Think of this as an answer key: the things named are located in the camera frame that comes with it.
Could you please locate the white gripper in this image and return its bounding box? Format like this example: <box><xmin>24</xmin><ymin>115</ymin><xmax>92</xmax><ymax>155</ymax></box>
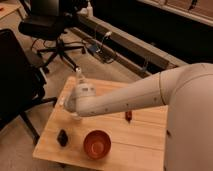
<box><xmin>75</xmin><ymin>67</ymin><xmax>96</xmax><ymax>98</ymax></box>

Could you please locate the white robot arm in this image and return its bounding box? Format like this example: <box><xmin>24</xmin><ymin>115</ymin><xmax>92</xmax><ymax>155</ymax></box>
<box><xmin>64</xmin><ymin>63</ymin><xmax>213</xmax><ymax>171</ymax></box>

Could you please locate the black chair at left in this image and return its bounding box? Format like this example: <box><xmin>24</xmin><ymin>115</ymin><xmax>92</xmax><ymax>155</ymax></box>
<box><xmin>0</xmin><ymin>28</ymin><xmax>57</xmax><ymax>144</ymax></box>

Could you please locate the black office chair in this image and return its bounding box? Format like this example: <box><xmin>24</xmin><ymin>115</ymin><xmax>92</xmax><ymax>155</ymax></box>
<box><xmin>18</xmin><ymin>0</ymin><xmax>87</xmax><ymax>73</ymax></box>

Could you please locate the dark red chili pepper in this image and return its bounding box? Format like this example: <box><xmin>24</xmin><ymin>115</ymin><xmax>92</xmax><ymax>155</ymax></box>
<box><xmin>125</xmin><ymin>111</ymin><xmax>132</xmax><ymax>122</ymax></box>

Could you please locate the small black object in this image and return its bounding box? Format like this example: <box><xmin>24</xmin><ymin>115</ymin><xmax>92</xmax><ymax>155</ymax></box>
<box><xmin>57</xmin><ymin>130</ymin><xmax>68</xmax><ymax>147</ymax></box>

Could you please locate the orange bowl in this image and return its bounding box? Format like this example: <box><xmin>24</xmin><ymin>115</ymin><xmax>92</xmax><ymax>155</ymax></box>
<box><xmin>83</xmin><ymin>130</ymin><xmax>111</xmax><ymax>160</ymax></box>

